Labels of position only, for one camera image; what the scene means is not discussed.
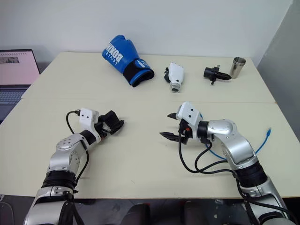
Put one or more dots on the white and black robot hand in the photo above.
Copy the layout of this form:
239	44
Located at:
175	73

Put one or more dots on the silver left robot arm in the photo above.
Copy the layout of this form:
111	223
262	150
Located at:
63	159

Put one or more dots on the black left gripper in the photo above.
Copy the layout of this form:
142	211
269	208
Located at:
102	127

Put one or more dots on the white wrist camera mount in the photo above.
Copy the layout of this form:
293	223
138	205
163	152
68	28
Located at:
87	117
189	114

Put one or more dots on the blue boxing glove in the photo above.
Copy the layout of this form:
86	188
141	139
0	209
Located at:
117	54

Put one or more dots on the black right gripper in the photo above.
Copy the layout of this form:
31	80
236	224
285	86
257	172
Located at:
185	137

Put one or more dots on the open laptop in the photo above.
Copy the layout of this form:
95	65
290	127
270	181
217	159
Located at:
14	70

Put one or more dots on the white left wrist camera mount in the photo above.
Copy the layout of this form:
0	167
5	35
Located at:
87	117

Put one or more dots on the black plastic gripper part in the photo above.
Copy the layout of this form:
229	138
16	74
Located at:
211	73

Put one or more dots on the steel cup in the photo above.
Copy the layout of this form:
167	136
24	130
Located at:
236	69

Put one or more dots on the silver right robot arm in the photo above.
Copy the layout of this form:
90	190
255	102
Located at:
236	145

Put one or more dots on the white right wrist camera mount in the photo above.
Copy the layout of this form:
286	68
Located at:
189	114

